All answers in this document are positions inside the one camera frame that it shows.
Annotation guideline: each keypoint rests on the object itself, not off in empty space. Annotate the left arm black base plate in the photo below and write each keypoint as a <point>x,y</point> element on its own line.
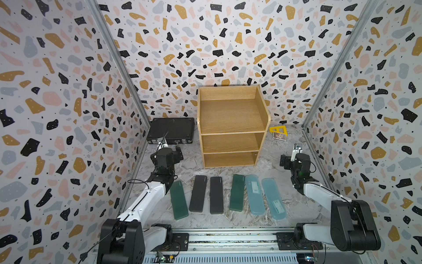
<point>178,243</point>

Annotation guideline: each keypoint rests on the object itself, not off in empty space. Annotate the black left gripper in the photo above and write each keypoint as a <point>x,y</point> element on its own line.
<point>175,158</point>

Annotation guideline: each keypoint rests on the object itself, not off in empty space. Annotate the black left pencil case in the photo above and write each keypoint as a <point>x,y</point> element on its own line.
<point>198,194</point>

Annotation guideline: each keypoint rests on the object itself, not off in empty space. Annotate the light blue pencil case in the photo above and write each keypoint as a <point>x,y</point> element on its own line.
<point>274,199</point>
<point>255,196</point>

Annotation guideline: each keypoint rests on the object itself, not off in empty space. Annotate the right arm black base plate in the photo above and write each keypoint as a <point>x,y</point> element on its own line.
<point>290,241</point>

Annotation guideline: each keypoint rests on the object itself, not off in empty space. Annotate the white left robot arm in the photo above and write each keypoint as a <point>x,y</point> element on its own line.
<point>124,240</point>

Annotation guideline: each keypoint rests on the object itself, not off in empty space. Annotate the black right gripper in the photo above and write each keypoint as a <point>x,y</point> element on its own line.
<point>287,161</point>

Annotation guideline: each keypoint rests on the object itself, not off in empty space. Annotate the small photo card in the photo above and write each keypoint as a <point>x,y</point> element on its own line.
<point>279,136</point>

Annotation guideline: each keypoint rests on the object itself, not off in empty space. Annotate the black right pencil case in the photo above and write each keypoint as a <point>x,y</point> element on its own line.
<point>216,195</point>

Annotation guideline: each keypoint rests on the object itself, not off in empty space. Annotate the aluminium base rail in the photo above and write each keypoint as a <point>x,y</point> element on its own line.
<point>248,246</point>

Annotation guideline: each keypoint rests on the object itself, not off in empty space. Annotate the yellow triangle ruler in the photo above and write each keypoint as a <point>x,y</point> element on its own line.
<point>279,129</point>

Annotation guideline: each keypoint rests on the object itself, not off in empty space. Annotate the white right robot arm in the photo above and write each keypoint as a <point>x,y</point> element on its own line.
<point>352,226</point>

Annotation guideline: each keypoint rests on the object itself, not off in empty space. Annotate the dark green pencil case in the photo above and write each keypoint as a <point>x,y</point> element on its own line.
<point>178,201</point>
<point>237,193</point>

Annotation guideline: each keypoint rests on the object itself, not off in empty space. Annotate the wooden three-tier shelf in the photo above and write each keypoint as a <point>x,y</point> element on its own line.
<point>232,124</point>

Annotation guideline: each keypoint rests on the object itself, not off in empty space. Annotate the black briefcase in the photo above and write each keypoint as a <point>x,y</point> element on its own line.
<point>174,130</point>

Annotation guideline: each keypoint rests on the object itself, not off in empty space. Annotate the black pencil case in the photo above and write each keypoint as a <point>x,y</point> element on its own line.
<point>198,194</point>
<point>216,195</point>

